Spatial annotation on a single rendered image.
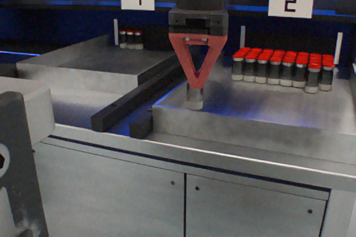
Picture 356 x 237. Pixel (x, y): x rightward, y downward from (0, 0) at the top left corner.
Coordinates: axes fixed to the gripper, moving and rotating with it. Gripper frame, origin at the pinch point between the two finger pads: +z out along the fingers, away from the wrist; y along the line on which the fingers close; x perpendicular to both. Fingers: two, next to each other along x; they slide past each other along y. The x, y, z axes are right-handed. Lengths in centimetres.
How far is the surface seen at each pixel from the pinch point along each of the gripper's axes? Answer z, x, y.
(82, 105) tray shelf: 6.4, 17.6, 4.8
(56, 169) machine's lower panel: 47, 45, 46
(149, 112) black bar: 4.1, 6.0, -2.1
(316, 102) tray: 5.6, -18.8, 8.7
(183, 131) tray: 5.3, 1.3, -4.5
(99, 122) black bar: 4.8, 12.0, -4.3
